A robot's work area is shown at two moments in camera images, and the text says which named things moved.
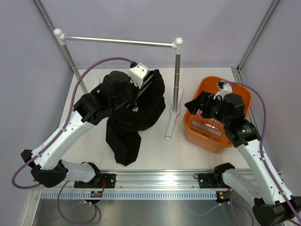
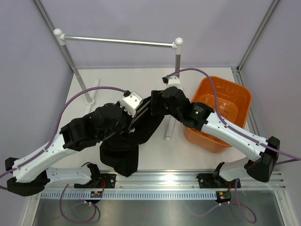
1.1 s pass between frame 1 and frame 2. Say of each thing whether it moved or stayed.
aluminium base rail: stayed
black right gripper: moved
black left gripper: moved
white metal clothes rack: stayed
